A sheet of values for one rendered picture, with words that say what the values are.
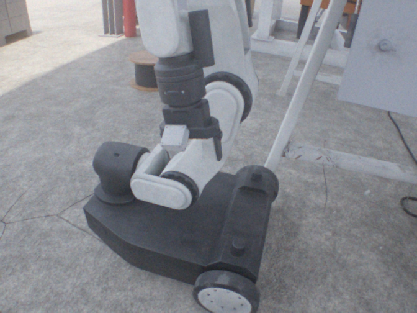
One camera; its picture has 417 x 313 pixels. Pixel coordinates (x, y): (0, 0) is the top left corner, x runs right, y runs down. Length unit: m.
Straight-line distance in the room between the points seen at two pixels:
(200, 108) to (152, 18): 0.18
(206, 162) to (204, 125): 0.30
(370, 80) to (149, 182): 0.67
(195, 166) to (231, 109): 0.25
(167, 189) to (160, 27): 0.54
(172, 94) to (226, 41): 0.22
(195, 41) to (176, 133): 0.17
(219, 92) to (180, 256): 0.49
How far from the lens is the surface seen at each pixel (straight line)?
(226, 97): 0.68
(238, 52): 0.69
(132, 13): 4.19
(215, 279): 0.84
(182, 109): 0.55
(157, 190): 0.91
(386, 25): 0.73
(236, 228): 0.96
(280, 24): 5.64
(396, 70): 0.76
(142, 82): 2.41
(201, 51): 0.51
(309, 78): 1.19
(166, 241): 0.94
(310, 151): 1.32
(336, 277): 1.18
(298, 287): 1.11
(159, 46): 0.49
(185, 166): 0.88
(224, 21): 0.68
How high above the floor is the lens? 0.90
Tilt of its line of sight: 36 degrees down
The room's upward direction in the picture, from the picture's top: 5 degrees clockwise
